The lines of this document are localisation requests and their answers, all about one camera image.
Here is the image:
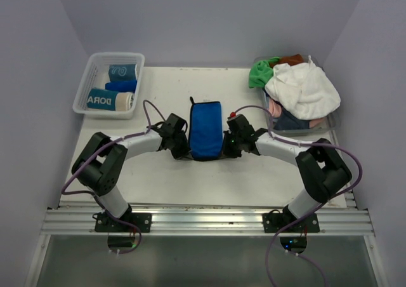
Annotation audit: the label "blue microfiber towel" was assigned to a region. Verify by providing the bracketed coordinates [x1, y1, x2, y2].
[188, 97, 223, 161]

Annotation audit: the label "teal beige cartoon towel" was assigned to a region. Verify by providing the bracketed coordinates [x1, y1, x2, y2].
[86, 88, 134, 111]

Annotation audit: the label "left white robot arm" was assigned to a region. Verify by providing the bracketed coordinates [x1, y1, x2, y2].
[72, 114, 190, 232]

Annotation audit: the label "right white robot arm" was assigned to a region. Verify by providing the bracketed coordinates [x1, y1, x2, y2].
[223, 113, 352, 232]

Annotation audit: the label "dark blue towel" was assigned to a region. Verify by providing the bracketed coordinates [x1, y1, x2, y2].
[273, 111, 310, 131]

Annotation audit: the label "rolled blue towel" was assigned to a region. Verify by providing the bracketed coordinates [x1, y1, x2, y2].
[105, 79, 138, 93]

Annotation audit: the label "green towel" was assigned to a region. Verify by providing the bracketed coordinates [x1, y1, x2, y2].
[248, 57, 280, 88]

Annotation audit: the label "white plastic basket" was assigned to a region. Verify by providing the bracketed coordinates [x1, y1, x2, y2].
[73, 52, 145, 119]

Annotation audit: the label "white towel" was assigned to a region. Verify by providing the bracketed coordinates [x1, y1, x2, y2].
[265, 60, 341, 120]

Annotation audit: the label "rolled teal towel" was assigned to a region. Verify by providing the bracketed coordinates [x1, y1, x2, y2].
[108, 64, 137, 82]

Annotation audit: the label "clear plastic towel bin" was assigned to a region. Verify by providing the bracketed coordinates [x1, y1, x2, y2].
[253, 54, 339, 136]

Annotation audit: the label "brown towel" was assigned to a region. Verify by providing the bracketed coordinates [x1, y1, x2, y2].
[278, 54, 305, 66]

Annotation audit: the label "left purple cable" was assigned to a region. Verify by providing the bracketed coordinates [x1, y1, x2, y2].
[60, 100, 167, 255]

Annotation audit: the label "aluminium mounting rail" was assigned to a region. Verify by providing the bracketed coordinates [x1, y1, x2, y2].
[41, 204, 374, 236]

